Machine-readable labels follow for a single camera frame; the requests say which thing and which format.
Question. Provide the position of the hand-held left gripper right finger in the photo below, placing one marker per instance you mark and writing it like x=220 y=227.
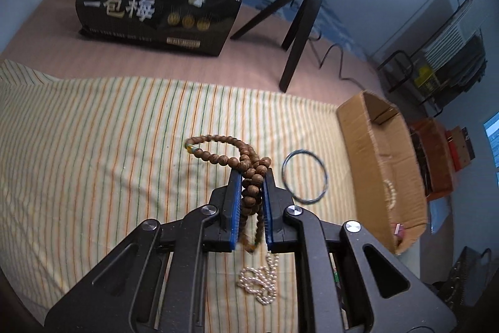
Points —
x=267 y=212

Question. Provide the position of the cardboard box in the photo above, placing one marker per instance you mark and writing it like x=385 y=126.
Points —
x=362 y=145

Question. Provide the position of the striped cloth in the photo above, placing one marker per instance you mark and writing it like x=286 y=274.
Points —
x=97 y=145

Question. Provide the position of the black clothes rack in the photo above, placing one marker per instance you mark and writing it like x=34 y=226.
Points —
x=405 y=53

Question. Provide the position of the window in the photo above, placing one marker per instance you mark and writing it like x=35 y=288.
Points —
x=492 y=145

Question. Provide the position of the dark hanging clothes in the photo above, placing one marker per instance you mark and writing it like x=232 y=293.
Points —
x=473 y=60

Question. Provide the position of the black tripod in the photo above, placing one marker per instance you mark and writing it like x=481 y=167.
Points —
x=292 y=56

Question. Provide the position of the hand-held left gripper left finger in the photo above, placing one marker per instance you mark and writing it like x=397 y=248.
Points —
x=234 y=208

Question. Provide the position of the dark bag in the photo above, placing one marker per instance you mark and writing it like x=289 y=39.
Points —
x=471 y=274

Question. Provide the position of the yellow crate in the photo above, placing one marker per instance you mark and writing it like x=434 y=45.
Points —
x=423 y=77

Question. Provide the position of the striped towel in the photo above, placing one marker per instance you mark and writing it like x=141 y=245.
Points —
x=444 y=40

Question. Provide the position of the tan bed sheet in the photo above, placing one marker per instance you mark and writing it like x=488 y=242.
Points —
x=46 y=28

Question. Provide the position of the dark blue bangle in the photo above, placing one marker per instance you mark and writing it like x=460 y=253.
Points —
x=284 y=177

